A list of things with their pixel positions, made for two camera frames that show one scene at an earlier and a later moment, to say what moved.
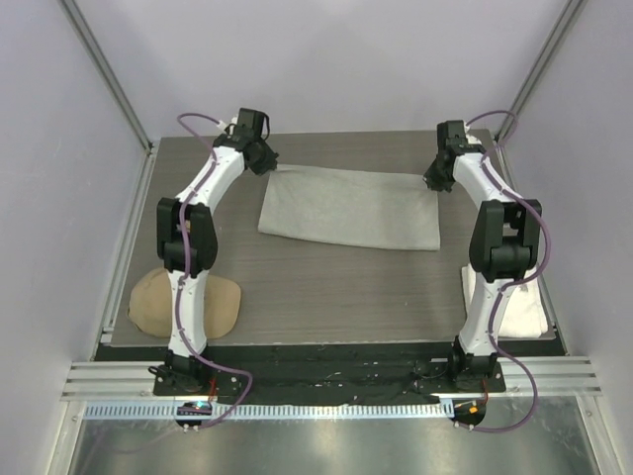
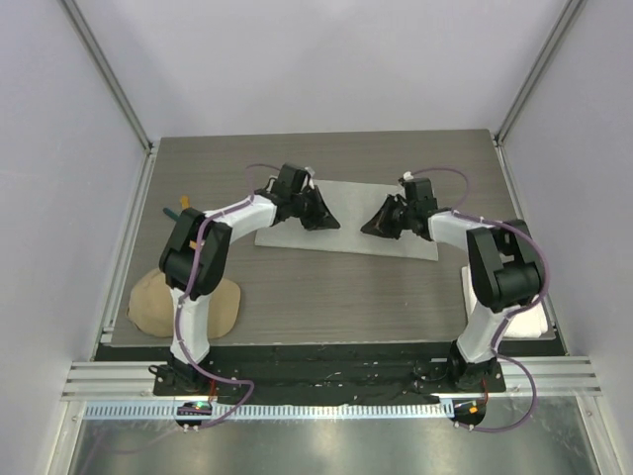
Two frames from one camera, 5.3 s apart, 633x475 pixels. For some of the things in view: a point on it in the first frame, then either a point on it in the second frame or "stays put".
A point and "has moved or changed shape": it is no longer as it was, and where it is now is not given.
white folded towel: [524, 314] stays put
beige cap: [151, 304] stays put
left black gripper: [267, 164] -> [320, 218]
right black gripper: [433, 182] -> [380, 224]
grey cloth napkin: [351, 207] has moved or changed shape
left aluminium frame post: [109, 73] stays put
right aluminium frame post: [569, 14] stays put
